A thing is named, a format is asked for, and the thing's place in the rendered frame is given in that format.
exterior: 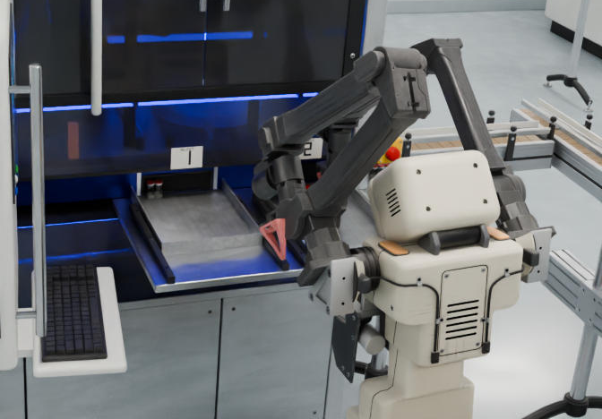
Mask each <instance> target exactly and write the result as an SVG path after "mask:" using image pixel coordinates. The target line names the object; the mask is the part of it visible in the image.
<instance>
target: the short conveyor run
mask: <svg viewBox="0 0 602 419"><path fill-rule="evenodd" d="M488 114H489V115H490V117H488V118H487V119H486V127H487V129H488V131H489V134H490V136H491V139H492V141H493V144H494V146H495V148H496V150H497V152H498V154H499V156H500V157H501V158H502V159H503V162H504V164H505V165H511V166H512V171H513V172H516V171H526V170H537V169H547V168H551V166H552V160H553V155H554V151H555V142H554V141H552V140H549V139H547V138H546V137H544V136H543V135H541V134H548V133H550V129H549V127H546V128H526V127H538V124H539V121H526V122H512V123H499V124H495V118H494V117H493V115H495V111H494V110H492V109H491V110H489V111H488ZM517 128H525V129H517ZM501 129H510V130H501ZM493 130H500V131H493ZM438 133H449V134H438ZM426 134H437V135H426ZM413 135H425V136H413ZM401 136H405V137H401V139H402V148H401V155H400V157H401V158H406V157H415V156H423V155H431V154H439V153H448V152H456V151H464V149H463V147H462V144H461V141H460V137H459V135H458V134H457V130H456V127H455V126H447V127H435V128H421V129H408V130H406V131H405V132H404V133H403V134H402V135H401Z"/></svg>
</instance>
